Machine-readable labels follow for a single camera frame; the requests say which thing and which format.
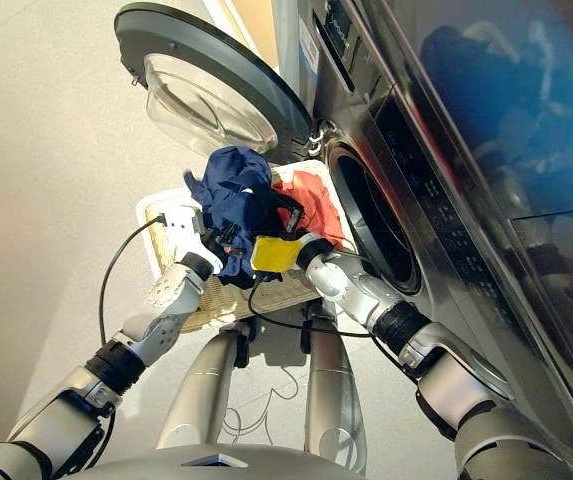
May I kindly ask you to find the blue side panel sticker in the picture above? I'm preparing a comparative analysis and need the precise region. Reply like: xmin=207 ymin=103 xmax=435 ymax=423
xmin=299 ymin=21 xmax=321 ymax=74

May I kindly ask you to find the navy blue garment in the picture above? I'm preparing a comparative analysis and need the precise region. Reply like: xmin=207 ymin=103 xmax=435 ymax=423
xmin=183 ymin=145 xmax=290 ymax=281

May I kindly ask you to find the orange red garment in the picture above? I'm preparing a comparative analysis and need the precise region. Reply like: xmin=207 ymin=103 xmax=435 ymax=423
xmin=270 ymin=169 xmax=346 ymax=247

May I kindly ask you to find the silver robot leg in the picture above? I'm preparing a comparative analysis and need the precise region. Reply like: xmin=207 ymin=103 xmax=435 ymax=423
xmin=299 ymin=303 xmax=368 ymax=477
xmin=157 ymin=319 xmax=253 ymax=451

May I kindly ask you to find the round washing machine door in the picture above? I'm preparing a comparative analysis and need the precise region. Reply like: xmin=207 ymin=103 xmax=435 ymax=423
xmin=112 ymin=1 xmax=314 ymax=156

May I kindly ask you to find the silver robot torso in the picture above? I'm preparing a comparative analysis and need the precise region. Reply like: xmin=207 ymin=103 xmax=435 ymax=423
xmin=68 ymin=442 xmax=368 ymax=480

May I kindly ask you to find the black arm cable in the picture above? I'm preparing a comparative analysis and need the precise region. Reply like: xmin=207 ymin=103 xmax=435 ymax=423
xmin=247 ymin=272 xmax=420 ymax=386
xmin=97 ymin=213 xmax=167 ymax=349

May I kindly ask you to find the grey washing machine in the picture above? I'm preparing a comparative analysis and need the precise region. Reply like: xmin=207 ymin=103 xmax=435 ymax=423
xmin=285 ymin=0 xmax=573 ymax=480

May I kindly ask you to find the pale woven laundry basket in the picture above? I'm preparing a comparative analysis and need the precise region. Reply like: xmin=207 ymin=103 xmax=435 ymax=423
xmin=134 ymin=158 xmax=363 ymax=335

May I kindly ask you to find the black basket stand caster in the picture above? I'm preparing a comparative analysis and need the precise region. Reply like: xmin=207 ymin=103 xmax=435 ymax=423
xmin=299 ymin=304 xmax=318 ymax=353
xmin=234 ymin=319 xmax=263 ymax=369

